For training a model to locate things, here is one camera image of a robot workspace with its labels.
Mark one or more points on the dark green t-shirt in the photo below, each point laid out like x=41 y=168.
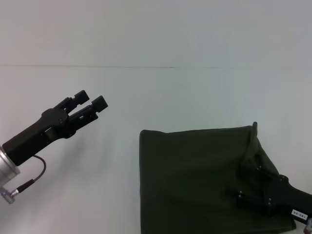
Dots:
x=195 y=180

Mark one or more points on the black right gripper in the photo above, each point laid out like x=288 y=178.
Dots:
x=287 y=195

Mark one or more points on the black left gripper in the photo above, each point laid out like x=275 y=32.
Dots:
x=36 y=137

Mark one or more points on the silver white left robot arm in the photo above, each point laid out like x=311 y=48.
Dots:
x=7 y=168

